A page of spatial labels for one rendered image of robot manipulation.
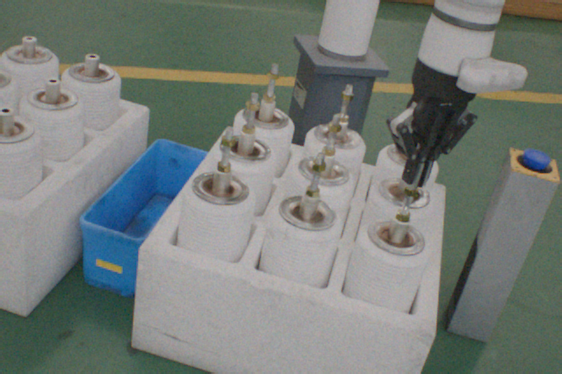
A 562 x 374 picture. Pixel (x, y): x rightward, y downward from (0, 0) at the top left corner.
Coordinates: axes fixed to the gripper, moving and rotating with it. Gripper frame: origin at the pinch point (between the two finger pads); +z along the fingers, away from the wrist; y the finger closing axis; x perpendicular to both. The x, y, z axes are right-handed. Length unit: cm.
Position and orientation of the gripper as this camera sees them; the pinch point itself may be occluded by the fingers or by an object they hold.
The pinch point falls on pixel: (417, 171)
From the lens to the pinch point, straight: 86.1
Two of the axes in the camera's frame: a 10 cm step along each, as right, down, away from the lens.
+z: -1.7, 8.4, 5.2
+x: 5.2, 5.2, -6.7
